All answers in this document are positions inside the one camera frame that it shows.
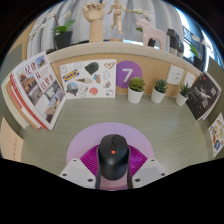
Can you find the white wall socket plate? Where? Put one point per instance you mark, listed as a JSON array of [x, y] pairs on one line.
[[175, 75], [190, 78]]

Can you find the colourful sticker card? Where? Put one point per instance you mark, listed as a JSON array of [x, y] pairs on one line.
[[217, 135]]

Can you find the red-spined photo cover book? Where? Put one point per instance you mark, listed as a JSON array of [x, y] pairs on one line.
[[40, 86]]

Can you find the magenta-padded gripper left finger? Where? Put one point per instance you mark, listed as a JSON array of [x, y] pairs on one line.
[[83, 166]]

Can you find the wooden hand model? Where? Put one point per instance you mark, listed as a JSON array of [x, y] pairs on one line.
[[95, 23]]

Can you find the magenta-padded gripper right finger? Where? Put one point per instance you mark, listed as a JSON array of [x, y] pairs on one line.
[[141, 166]]

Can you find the grey curtain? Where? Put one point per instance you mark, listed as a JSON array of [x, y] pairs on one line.
[[76, 20]]

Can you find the black computer mouse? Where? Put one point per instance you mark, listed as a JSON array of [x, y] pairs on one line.
[[113, 160]]

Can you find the wooden artist mannequin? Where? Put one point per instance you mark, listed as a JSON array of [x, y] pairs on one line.
[[117, 16]]

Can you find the small succulent in white pot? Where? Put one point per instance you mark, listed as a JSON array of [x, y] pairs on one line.
[[181, 99], [158, 96], [135, 95]]

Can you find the purple round number sign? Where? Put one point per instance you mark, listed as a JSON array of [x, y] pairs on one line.
[[128, 71]]

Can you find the white sticker sheet card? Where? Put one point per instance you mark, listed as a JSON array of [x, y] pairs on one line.
[[88, 80]]

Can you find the window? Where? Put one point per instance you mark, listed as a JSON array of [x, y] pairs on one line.
[[191, 30]]

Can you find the black cover book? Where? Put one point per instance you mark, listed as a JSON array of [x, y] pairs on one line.
[[203, 95]]

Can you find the grey-green desk partition panel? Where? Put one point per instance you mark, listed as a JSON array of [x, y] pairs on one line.
[[217, 73], [11, 66]]

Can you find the black wooden horse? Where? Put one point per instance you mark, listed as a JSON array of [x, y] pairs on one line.
[[174, 41]]

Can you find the pink wooden horse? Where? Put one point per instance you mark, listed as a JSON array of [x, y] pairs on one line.
[[151, 32]]

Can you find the purple mouse pad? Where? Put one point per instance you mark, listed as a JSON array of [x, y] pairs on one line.
[[86, 140]]

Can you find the white orchid in black pot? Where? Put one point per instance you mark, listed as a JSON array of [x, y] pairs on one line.
[[198, 60], [63, 39], [144, 14]]

